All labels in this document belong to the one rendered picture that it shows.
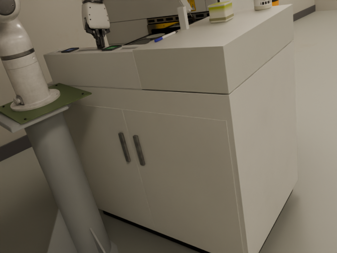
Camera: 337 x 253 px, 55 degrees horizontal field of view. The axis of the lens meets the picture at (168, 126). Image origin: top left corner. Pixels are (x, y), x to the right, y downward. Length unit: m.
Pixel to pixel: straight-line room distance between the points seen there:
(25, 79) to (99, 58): 0.27
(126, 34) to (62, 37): 1.31
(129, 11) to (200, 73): 1.04
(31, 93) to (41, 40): 1.90
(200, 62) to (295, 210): 1.04
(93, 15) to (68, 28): 1.96
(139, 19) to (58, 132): 0.89
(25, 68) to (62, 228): 0.74
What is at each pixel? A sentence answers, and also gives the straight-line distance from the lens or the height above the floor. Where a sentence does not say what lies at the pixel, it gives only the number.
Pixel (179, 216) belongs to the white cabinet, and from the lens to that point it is 1.44.
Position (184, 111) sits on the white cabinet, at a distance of 1.10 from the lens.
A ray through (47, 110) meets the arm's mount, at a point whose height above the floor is 0.82.
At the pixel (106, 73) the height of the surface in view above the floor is 0.88.
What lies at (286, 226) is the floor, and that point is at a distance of 1.70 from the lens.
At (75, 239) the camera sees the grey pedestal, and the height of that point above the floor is 0.17.
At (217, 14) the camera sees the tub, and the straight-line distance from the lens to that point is 1.34.
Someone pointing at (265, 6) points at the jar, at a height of 0.98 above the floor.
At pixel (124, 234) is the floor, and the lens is 1.81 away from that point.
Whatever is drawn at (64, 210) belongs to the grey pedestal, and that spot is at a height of 0.35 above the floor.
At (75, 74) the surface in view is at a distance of 1.44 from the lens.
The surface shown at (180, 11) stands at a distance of 1.33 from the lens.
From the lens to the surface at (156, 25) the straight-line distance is 1.85.
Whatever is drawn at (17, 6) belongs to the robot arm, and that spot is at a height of 1.17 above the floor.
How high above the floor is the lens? 1.17
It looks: 25 degrees down
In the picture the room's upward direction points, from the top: 12 degrees counter-clockwise
